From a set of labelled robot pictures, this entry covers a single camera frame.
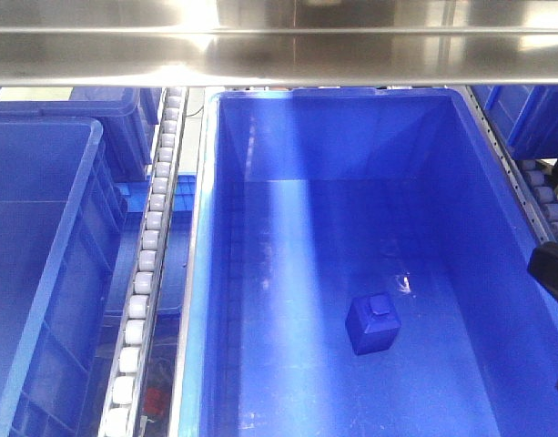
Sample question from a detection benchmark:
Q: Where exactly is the white roller track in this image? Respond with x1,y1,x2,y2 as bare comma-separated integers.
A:
517,158,558,243
97,86,189,436

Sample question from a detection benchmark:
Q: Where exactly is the blue block with knob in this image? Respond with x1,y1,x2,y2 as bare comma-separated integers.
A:
345,292,401,356

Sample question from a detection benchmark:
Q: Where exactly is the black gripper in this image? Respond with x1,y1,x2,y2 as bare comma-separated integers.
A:
526,240,558,396

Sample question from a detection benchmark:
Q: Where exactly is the blue bin at left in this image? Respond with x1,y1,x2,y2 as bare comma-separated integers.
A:
0,117,127,436

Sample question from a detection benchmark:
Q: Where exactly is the blue bin behind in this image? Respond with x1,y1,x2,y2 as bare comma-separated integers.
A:
0,86,162,182

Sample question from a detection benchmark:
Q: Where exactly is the large blue target bin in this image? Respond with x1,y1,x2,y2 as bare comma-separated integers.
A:
170,88,558,436

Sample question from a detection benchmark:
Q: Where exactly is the blue bin at right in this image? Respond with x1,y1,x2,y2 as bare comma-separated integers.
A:
476,85,558,160

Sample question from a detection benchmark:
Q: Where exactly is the right white roller track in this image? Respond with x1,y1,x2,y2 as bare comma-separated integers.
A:
517,158,558,243

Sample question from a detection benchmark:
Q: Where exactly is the steel shelf beam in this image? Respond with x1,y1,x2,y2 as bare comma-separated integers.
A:
0,1,558,86

